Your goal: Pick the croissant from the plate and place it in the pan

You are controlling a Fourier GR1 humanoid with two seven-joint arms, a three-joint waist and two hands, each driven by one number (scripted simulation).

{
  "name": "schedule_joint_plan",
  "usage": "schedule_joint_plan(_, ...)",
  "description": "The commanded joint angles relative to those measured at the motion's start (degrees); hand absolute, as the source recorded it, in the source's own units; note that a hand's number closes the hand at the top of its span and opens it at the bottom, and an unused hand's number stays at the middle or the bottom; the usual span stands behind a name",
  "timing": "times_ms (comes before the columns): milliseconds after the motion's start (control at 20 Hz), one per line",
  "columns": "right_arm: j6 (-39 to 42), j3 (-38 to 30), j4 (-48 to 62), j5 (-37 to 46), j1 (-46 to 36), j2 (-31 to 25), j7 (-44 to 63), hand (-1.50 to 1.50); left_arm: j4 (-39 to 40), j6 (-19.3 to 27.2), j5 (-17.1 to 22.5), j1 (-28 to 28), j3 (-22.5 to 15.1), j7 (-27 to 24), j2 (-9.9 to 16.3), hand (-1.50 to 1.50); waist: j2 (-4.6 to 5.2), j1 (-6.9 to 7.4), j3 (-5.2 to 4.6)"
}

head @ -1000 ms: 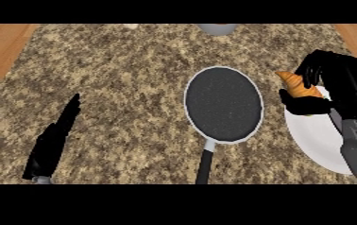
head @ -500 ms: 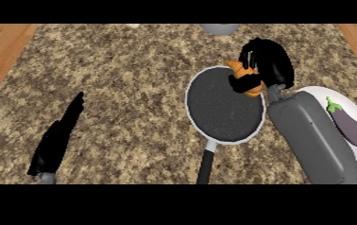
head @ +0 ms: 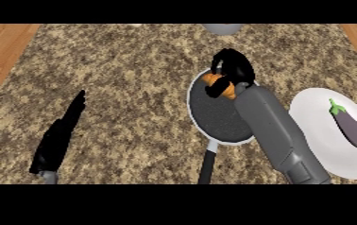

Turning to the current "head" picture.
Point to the white plate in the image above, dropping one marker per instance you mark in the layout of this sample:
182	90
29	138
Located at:
321	137

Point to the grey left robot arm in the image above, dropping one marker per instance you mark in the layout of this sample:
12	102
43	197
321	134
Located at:
49	177

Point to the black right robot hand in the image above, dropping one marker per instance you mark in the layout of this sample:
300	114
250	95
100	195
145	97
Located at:
238	67

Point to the purple eggplant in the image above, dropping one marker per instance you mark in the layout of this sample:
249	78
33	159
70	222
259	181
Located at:
346	121

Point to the grey round bowl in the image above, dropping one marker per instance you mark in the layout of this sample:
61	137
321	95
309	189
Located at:
222	28

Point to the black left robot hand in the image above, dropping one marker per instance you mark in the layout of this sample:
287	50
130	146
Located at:
57	140

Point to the orange croissant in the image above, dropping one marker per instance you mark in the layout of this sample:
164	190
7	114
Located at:
228	90

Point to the dark grey frying pan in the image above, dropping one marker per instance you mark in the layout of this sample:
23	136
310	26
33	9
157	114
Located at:
215	115

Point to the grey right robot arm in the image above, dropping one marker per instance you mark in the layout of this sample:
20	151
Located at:
279	134

